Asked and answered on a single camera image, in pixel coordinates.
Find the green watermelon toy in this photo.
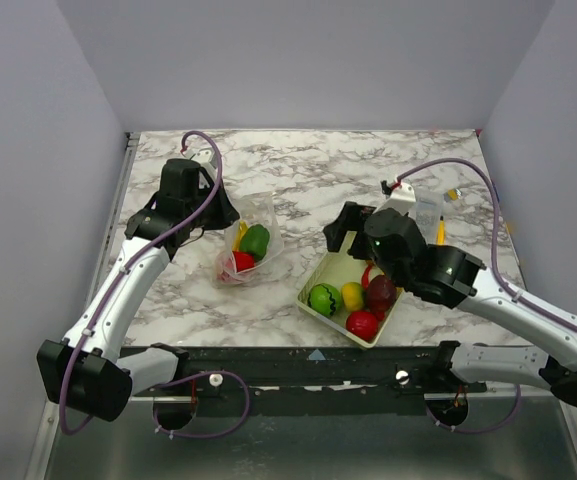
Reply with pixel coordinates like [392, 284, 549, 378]
[307, 283, 343, 318]

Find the yellow banana bunch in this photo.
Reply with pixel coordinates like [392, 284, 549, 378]
[232, 221, 249, 251]

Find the red bell pepper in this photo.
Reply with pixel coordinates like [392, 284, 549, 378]
[215, 251, 255, 285]

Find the green bell pepper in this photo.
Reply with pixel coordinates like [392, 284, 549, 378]
[239, 224, 270, 262]

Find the yellow green mango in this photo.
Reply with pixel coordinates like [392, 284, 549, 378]
[341, 282, 365, 312]

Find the red apple toy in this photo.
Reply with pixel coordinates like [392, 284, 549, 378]
[345, 311, 379, 342]

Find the yellow handled cutter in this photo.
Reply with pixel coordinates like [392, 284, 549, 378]
[436, 215, 446, 245]

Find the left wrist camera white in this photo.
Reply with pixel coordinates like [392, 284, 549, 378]
[182, 147, 217, 177]

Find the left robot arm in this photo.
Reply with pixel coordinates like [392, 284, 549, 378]
[37, 157, 239, 421]

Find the dark red mango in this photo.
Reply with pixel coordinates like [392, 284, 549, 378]
[365, 275, 398, 312]

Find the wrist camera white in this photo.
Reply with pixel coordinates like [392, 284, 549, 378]
[377, 180, 416, 216]
[182, 147, 217, 177]

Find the pale green plastic basket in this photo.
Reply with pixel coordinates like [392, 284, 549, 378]
[296, 231, 403, 349]

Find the red chili pepper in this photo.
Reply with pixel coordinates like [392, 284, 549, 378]
[360, 264, 373, 289]

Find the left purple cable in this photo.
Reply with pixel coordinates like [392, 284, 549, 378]
[56, 130, 252, 441]

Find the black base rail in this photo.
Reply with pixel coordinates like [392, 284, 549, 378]
[117, 344, 489, 419]

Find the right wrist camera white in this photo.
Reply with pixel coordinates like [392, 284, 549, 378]
[377, 180, 416, 216]

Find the small yellow silver clip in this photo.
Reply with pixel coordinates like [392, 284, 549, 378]
[444, 188, 462, 201]

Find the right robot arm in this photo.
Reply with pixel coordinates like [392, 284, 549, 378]
[323, 202, 577, 407]

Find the clear zip top bag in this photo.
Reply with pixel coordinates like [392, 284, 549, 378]
[213, 192, 284, 287]

